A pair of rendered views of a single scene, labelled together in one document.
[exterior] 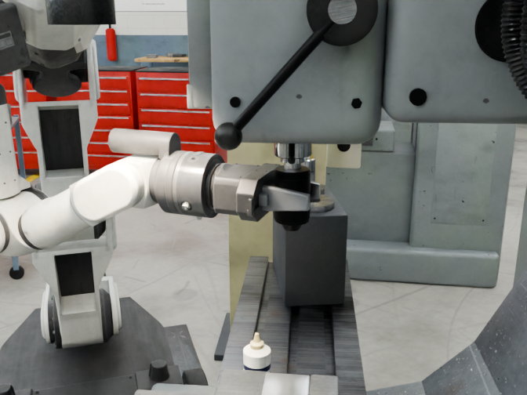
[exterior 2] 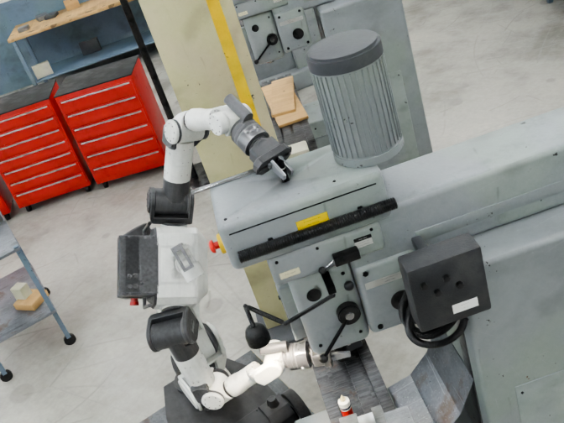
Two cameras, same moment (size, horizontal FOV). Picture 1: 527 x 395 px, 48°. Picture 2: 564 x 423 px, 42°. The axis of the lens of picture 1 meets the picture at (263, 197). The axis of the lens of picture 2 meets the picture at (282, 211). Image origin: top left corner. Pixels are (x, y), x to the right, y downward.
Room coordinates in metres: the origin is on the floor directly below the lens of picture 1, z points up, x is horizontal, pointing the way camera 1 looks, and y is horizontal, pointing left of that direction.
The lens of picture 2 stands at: (-1.05, 0.17, 2.85)
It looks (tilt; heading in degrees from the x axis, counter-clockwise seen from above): 30 degrees down; 355
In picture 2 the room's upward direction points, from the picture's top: 19 degrees counter-clockwise
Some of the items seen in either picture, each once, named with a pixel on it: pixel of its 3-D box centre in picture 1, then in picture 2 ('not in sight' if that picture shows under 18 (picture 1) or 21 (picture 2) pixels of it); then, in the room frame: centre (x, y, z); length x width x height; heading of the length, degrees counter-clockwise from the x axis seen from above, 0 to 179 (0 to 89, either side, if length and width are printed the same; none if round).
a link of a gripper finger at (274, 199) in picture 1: (284, 201); (341, 356); (0.72, -0.03, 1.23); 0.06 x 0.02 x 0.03; 70
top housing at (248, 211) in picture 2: not in sight; (297, 201); (0.74, -0.05, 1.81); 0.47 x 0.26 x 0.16; 85
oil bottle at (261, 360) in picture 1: (256, 366); (345, 406); (0.77, 0.01, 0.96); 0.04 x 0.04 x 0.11
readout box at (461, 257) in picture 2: not in sight; (446, 284); (0.39, -0.31, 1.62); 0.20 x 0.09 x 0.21; 85
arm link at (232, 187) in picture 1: (227, 189); (314, 353); (0.78, 0.05, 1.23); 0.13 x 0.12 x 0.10; 160
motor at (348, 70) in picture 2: not in sight; (356, 99); (0.72, -0.29, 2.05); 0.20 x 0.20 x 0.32
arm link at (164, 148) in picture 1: (154, 169); (279, 353); (0.82, 0.15, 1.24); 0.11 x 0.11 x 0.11; 70
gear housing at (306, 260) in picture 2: not in sight; (318, 234); (0.74, -0.08, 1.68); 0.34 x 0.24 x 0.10; 85
